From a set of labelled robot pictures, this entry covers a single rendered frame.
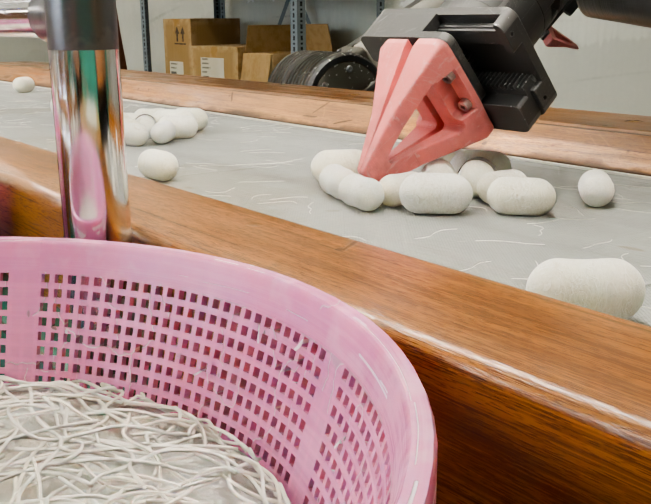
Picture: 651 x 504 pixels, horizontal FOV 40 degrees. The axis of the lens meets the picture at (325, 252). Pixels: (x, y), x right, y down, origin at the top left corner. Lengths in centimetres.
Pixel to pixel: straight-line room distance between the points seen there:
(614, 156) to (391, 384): 45
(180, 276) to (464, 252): 16
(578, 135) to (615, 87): 223
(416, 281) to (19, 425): 11
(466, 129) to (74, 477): 34
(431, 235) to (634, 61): 244
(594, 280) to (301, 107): 60
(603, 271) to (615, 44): 258
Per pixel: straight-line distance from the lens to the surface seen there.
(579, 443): 19
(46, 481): 23
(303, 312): 23
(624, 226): 45
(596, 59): 290
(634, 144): 61
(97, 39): 30
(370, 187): 46
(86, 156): 30
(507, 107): 49
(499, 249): 39
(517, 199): 45
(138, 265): 28
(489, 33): 48
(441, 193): 45
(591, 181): 48
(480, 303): 24
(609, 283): 29
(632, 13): 52
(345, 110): 81
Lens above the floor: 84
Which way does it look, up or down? 15 degrees down
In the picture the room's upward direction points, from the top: 1 degrees counter-clockwise
